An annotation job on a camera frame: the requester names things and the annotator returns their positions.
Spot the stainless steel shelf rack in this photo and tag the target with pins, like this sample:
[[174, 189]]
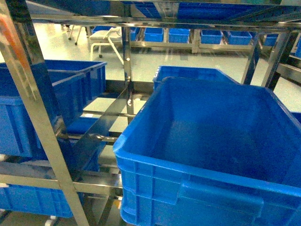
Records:
[[21, 50]]

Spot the blue crate lower left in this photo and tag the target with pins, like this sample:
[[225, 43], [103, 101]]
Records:
[[35, 200]]

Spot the white folding chair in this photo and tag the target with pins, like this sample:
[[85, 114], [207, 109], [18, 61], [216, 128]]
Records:
[[106, 38]]

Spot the blue crate left rear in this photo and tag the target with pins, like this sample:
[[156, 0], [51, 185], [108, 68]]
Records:
[[76, 84]]

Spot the large blue crate front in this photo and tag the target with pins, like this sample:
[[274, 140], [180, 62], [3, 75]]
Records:
[[205, 153]]

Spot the blue crate left shelf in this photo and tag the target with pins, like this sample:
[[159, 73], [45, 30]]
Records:
[[17, 134]]

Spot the blue crate behind front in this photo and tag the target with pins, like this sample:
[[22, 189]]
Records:
[[208, 74]]

